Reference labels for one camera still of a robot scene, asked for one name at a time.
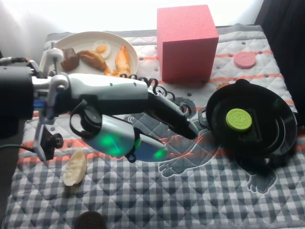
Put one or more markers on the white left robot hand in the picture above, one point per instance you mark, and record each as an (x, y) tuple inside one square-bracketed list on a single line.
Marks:
[(107, 88)]

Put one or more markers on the black frying pan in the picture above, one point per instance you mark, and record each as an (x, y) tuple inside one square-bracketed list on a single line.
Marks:
[(269, 119)]

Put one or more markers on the pink foam block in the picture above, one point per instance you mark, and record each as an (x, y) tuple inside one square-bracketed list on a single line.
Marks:
[(188, 52)]

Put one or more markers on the orange toy bread piece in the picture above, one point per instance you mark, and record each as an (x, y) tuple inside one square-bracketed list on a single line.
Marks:
[(94, 59)]

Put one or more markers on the orange toy shrimp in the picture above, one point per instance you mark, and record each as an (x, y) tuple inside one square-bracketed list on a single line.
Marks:
[(122, 59)]

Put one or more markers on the toy fried egg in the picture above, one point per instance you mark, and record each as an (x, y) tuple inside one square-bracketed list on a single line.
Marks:
[(102, 48)]

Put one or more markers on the brown toy meat chunk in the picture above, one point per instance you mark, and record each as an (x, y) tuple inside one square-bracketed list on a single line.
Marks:
[(70, 59)]

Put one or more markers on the cream round plate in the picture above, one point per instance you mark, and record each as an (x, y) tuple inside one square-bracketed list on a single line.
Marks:
[(78, 38)]

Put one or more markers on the cream toy dumpling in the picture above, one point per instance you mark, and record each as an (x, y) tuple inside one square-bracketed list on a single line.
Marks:
[(75, 170)]

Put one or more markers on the grey checked bear quilt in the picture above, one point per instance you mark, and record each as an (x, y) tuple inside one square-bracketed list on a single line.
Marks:
[(143, 195)]

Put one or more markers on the dark brown round cookie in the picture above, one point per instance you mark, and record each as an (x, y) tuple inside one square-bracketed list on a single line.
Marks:
[(90, 220)]

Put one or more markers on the green round disc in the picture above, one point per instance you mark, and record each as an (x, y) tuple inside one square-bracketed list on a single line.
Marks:
[(240, 119)]

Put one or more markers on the pink round disc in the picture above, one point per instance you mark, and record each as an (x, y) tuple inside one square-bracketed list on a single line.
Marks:
[(244, 60)]

